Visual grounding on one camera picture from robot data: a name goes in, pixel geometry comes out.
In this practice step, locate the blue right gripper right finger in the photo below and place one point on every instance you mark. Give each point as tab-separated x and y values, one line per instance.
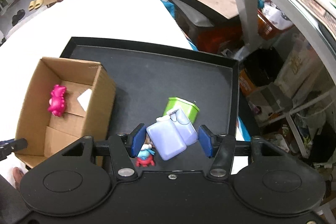
207	140

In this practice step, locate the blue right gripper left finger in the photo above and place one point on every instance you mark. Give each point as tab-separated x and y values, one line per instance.
136	139

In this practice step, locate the lavender toy washing machine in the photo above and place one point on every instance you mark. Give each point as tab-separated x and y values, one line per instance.
172	133

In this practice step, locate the white wall charger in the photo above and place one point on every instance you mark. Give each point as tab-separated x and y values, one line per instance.
84	99

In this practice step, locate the brown cardboard box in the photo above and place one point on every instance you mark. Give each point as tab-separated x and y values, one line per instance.
47	134

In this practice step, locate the pink dinosaur figurine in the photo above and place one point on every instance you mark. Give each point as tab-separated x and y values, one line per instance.
57	102

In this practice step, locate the brown-haired doll figurine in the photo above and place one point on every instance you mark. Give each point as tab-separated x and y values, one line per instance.
148	140

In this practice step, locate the blue red crab figurine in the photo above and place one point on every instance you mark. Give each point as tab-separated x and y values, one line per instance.
145	156

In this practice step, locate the green plastic toy house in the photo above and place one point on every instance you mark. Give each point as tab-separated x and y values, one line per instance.
190	109

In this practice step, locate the black shallow tray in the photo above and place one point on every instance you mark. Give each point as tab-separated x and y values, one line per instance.
147	75

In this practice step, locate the white fluffy table cloth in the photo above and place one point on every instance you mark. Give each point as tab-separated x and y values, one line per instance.
47	34

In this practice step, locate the red plastic basket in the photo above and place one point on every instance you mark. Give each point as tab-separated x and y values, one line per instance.
269	28

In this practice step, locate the black side table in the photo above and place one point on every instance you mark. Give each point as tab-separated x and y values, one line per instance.
212	25

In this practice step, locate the yellow slippers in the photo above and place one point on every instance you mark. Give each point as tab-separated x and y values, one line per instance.
35	4

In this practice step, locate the black shoes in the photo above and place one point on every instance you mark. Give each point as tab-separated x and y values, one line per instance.
18	16

